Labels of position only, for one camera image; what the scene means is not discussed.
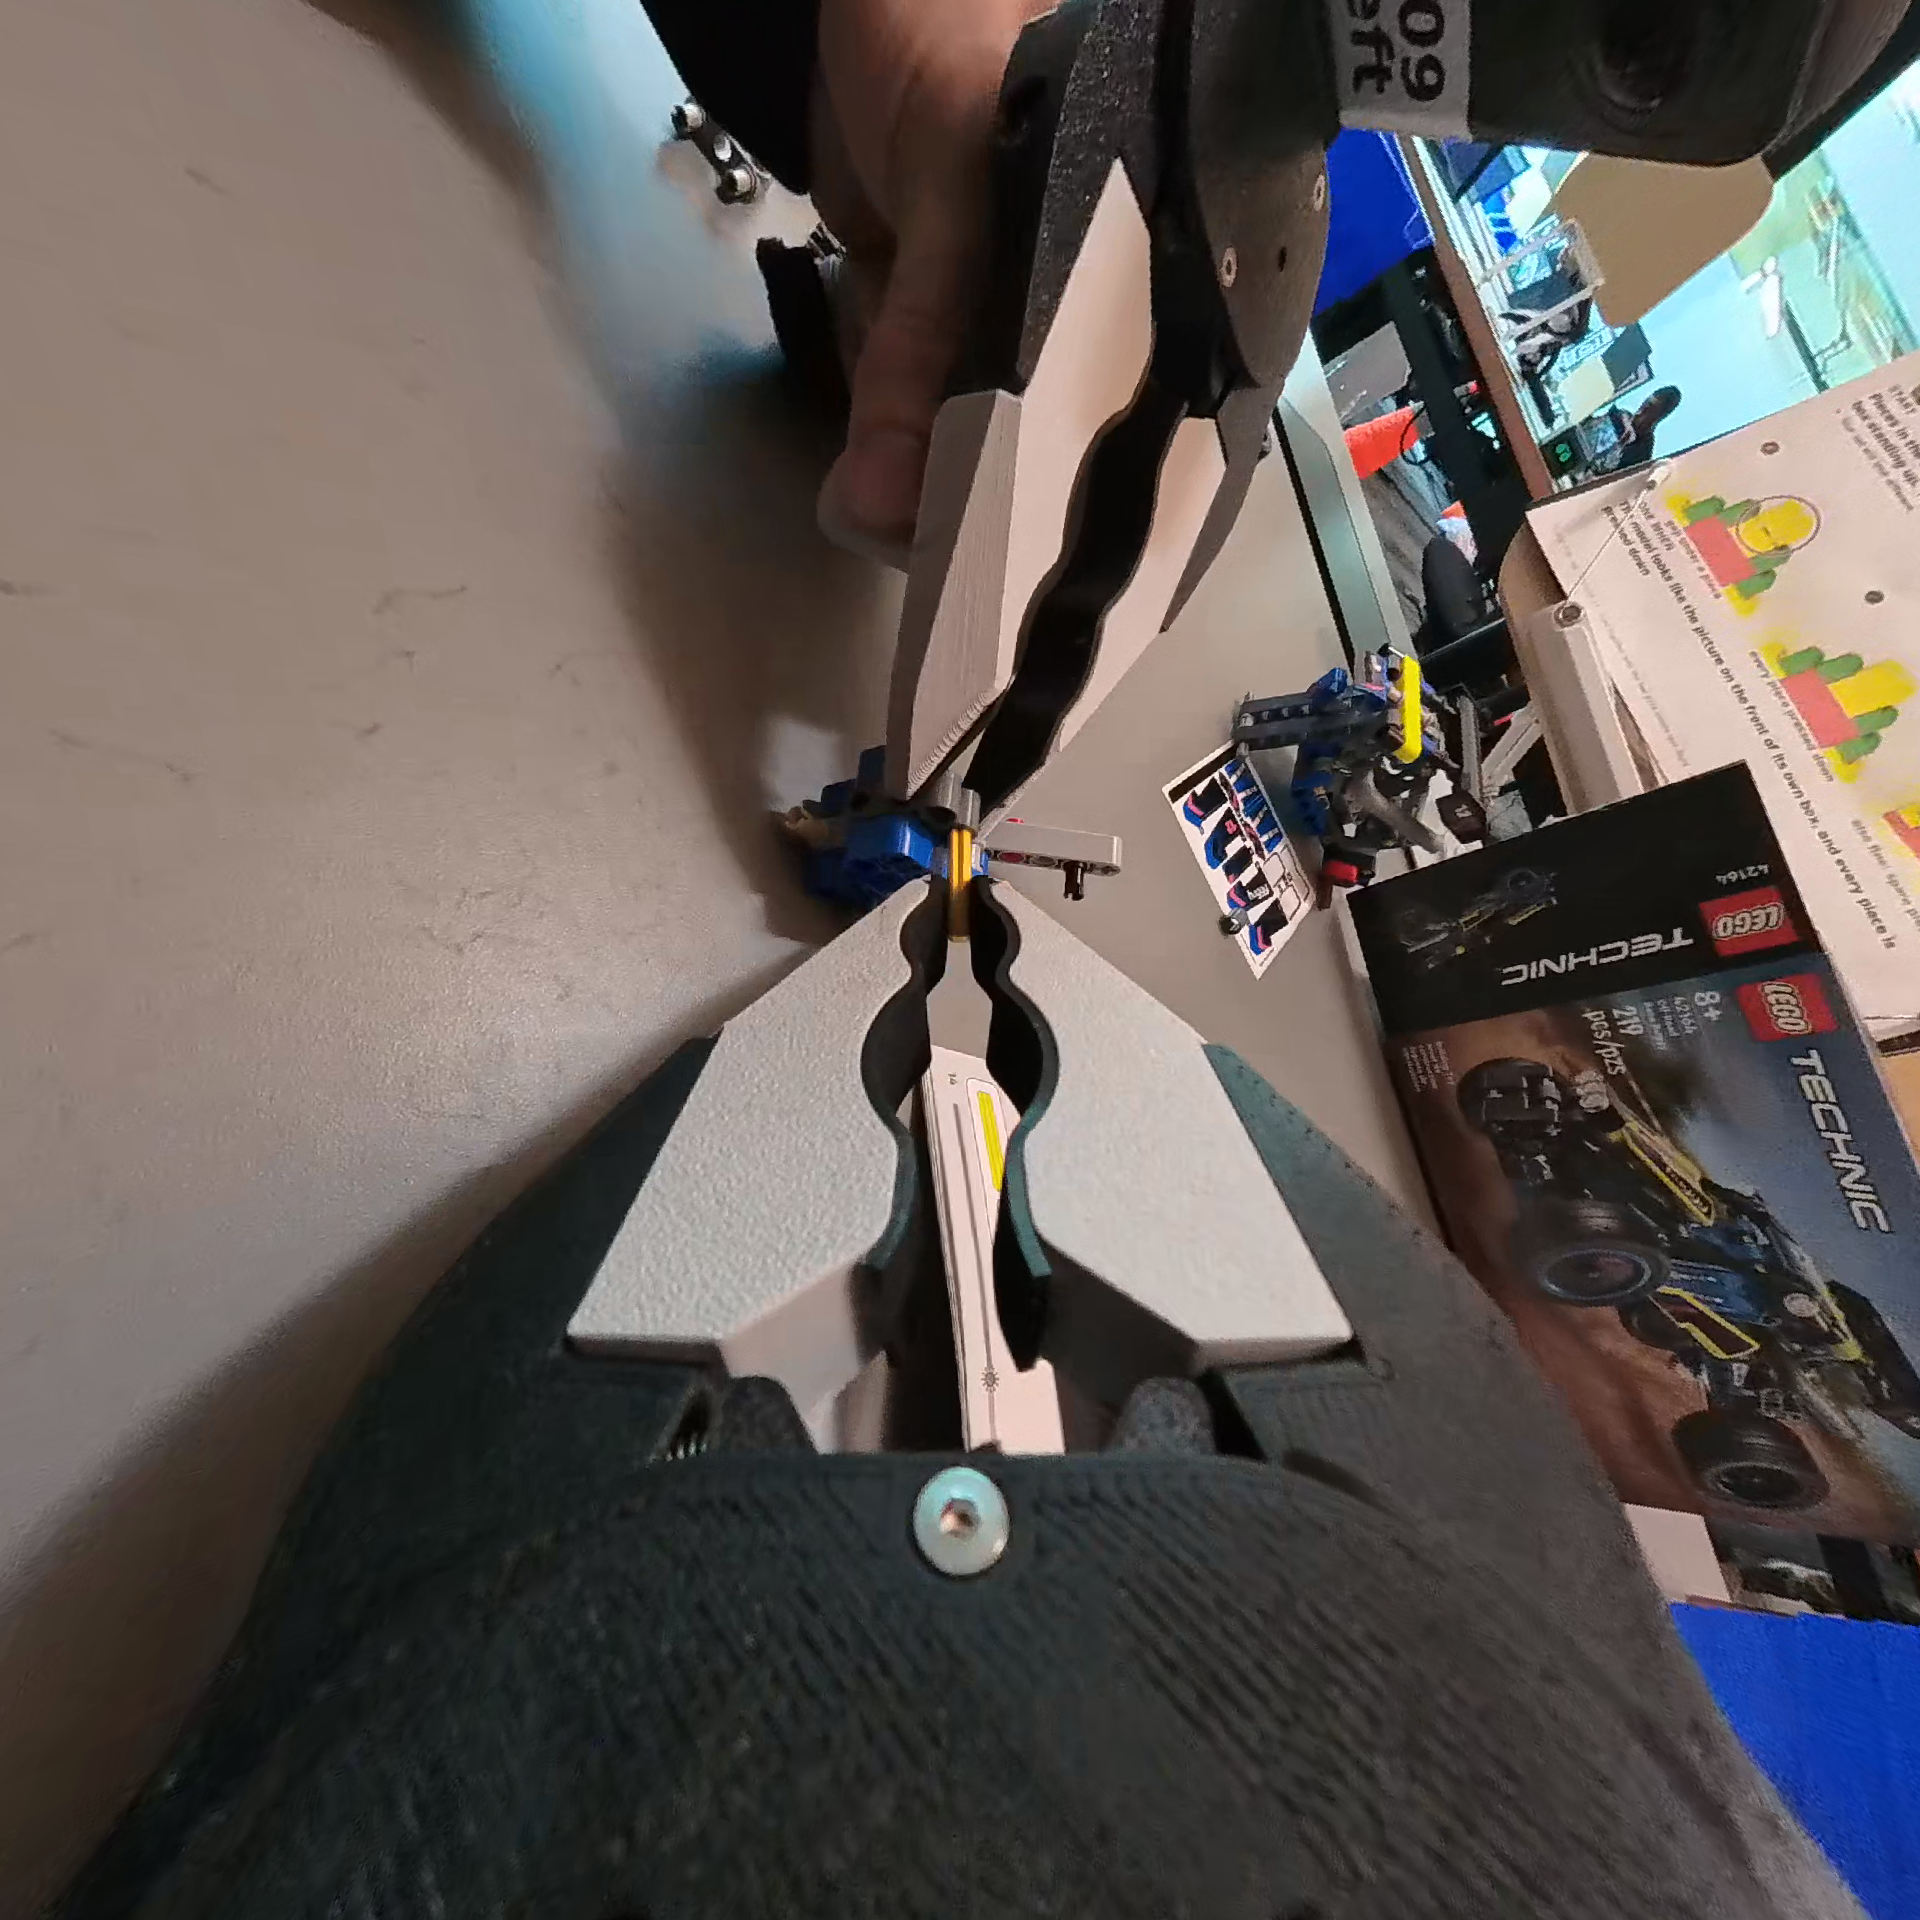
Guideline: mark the blue toy brick assembly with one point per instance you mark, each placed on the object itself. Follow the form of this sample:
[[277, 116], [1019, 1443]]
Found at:
[[870, 855]]

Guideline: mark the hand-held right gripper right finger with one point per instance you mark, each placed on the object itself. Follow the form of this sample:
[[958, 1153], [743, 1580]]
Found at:
[[1172, 1202]]

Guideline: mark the sticker sheet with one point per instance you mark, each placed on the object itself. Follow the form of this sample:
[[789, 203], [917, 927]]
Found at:
[[1230, 855]]

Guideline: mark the grey metal panel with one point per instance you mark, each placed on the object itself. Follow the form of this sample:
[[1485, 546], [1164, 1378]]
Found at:
[[1342, 481]]

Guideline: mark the toy set box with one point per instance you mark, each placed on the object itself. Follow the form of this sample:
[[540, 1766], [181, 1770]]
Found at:
[[1652, 1202]]

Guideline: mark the partly built toy car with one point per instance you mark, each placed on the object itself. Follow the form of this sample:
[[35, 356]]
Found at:
[[1350, 750]]

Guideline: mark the orange object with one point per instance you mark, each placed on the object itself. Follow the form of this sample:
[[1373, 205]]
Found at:
[[1385, 437]]

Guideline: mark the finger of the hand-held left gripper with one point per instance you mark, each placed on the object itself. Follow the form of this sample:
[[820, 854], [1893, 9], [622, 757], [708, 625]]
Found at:
[[962, 601], [1185, 510]]

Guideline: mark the printed instruction sheet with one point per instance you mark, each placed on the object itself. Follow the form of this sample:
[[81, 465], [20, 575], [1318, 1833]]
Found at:
[[1771, 629]]

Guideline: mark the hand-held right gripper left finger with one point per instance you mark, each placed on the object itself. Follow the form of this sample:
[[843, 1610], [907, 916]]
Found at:
[[750, 1185]]

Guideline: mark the long yellow toy axle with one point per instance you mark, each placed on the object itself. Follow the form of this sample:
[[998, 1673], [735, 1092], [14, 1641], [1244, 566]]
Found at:
[[962, 885]]

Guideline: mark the person's left hand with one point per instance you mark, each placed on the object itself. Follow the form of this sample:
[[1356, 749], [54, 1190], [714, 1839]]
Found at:
[[901, 301]]

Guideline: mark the open instruction booklet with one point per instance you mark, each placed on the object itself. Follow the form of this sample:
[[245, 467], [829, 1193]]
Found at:
[[991, 1396]]

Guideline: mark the brown wooden post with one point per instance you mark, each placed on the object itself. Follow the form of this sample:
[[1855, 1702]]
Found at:
[[1477, 317]]

